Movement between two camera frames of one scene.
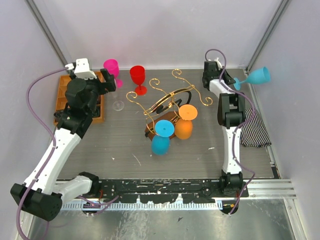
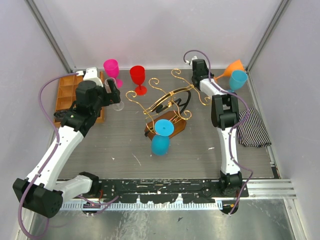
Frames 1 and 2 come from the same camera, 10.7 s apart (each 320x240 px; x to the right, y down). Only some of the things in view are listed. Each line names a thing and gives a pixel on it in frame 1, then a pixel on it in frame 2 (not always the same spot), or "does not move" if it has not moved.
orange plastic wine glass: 183,127 to 237,65
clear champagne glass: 117,105 does not move
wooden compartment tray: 61,101 does not move
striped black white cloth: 254,134 does not move
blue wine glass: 160,143 does not move
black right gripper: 227,78 to 206,69
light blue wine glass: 261,76 to 238,79
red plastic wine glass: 137,73 does not move
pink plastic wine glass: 112,67 does not move
